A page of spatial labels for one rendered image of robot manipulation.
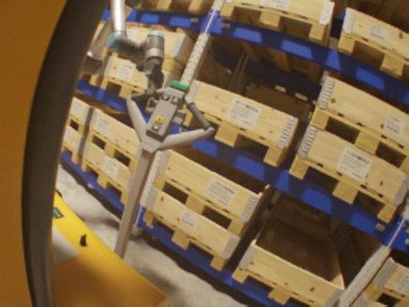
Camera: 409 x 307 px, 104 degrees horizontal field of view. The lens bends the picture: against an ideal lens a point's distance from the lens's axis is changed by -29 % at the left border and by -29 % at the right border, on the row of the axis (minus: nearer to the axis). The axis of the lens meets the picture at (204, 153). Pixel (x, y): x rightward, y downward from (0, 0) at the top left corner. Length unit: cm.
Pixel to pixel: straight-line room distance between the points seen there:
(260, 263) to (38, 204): 158
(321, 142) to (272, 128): 33
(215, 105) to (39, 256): 147
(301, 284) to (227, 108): 136
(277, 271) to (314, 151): 88
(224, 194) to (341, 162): 81
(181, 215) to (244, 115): 88
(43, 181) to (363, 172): 151
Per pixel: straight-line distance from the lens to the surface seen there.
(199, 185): 163
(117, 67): 227
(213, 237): 170
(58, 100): 20
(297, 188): 154
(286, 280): 174
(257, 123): 150
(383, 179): 157
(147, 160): 94
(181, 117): 91
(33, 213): 24
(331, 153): 148
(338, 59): 165
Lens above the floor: 138
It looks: 12 degrees down
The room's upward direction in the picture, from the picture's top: 22 degrees clockwise
